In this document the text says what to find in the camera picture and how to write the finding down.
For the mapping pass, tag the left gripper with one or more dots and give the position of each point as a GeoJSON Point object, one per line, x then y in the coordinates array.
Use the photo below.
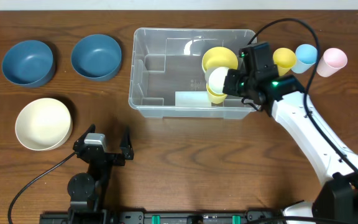
{"type": "Point", "coordinates": [111, 158]}

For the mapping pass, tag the clear plastic storage bin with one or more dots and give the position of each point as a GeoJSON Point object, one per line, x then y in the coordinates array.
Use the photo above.
{"type": "Point", "coordinates": [167, 79]}

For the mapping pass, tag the cream large bowl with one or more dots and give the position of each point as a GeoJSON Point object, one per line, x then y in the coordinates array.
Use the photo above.
{"type": "Point", "coordinates": [43, 125]}

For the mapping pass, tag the dark blue bowl far left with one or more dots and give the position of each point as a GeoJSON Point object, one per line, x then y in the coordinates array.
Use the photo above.
{"type": "Point", "coordinates": [30, 64]}

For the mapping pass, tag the yellow small bowl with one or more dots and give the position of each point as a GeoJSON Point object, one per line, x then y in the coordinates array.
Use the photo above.
{"type": "Point", "coordinates": [219, 57]}

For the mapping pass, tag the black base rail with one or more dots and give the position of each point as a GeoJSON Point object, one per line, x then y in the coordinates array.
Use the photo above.
{"type": "Point", "coordinates": [106, 217]}

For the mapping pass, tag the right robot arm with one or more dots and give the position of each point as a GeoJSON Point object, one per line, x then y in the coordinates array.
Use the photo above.
{"type": "Point", "coordinates": [286, 101]}

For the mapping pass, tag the light blue cup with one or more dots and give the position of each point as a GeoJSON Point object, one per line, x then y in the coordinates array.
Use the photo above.
{"type": "Point", "coordinates": [306, 56]}

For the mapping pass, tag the pink cup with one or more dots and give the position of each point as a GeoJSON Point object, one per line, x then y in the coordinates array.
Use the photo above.
{"type": "Point", "coordinates": [331, 62]}

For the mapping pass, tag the dark blue bowl near bin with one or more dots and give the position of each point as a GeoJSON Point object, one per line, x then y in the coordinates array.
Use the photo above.
{"type": "Point", "coordinates": [97, 57]}

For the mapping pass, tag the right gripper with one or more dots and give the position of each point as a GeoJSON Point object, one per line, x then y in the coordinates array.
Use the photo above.
{"type": "Point", "coordinates": [232, 84]}

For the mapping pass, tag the white cup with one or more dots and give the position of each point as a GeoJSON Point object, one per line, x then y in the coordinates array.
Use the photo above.
{"type": "Point", "coordinates": [215, 78]}

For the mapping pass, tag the yellow cup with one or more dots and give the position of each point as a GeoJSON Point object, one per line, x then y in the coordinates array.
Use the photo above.
{"type": "Point", "coordinates": [214, 97]}
{"type": "Point", "coordinates": [284, 59]}

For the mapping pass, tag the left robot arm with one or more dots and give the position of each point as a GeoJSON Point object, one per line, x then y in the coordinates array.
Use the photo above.
{"type": "Point", "coordinates": [87, 189]}

